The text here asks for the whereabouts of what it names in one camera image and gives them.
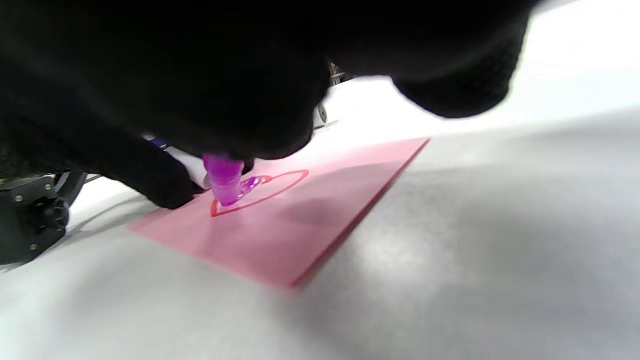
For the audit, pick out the person's right hand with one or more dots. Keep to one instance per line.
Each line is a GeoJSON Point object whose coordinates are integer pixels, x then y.
{"type": "Point", "coordinates": [250, 60]}

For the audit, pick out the black left hand controller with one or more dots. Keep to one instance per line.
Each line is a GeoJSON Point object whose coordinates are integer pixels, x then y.
{"type": "Point", "coordinates": [25, 225]}

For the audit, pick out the person's left hand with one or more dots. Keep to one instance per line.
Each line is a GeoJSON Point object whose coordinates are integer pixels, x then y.
{"type": "Point", "coordinates": [100, 150]}

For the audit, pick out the pink heart outline paper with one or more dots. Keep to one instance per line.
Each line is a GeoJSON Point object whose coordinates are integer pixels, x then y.
{"type": "Point", "coordinates": [300, 225]}

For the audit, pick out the purple glitter glue pen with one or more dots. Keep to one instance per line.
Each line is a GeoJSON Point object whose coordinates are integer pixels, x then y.
{"type": "Point", "coordinates": [225, 180]}

